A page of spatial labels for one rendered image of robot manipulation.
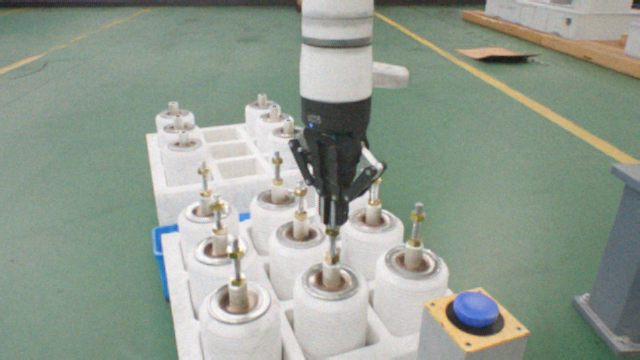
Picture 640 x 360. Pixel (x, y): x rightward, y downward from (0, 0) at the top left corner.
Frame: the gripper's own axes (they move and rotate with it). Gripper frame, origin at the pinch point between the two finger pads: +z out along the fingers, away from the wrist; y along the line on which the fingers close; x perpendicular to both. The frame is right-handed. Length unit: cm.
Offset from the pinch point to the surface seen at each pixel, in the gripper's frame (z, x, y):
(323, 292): 9.9, -2.7, 1.0
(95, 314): 35, -15, -47
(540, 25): 24, 373, -110
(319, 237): 10.0, 6.1, -7.9
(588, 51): 30, 314, -57
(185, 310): 17.3, -12.0, -16.3
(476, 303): 2.4, -0.9, 18.7
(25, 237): 35, -15, -87
